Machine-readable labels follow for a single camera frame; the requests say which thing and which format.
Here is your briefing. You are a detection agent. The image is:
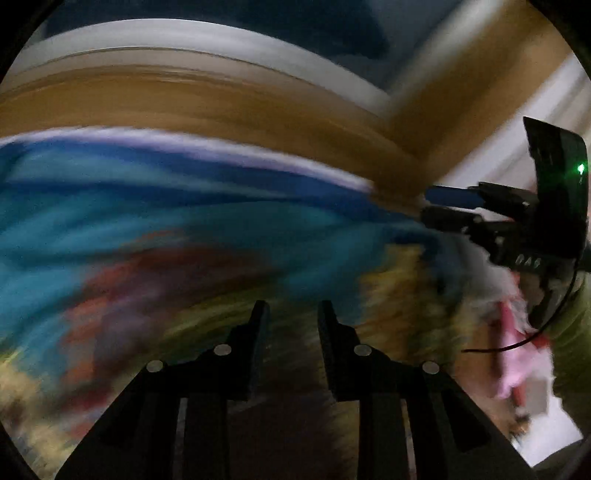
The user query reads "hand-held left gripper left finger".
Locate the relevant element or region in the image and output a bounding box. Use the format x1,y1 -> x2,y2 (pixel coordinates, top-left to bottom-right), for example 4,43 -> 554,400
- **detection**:
55,299 -> 271,480

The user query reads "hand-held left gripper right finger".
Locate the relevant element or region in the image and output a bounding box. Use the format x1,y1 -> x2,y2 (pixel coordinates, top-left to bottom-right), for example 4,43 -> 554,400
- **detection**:
318,299 -> 539,480

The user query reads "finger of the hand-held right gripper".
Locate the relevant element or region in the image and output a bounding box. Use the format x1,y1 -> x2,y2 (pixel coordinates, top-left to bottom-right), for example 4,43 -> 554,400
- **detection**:
425,181 -> 539,219
420,205 -> 500,260

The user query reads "blue printed cloth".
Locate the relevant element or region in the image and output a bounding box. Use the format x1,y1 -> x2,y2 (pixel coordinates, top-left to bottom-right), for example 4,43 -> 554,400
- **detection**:
0,134 -> 462,462

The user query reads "cream curtain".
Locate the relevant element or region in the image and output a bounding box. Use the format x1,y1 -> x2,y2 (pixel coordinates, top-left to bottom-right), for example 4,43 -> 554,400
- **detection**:
438,46 -> 591,197

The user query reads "pink cloth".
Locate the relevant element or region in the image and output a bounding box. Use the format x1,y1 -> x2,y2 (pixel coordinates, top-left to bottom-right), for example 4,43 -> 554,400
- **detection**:
488,299 -> 556,403

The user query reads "window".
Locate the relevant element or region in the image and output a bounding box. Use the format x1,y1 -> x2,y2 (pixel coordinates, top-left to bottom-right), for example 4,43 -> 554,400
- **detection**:
14,0 -> 462,107

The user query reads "black cable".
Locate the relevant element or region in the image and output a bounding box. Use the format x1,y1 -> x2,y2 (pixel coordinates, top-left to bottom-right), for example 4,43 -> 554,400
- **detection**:
462,256 -> 583,354

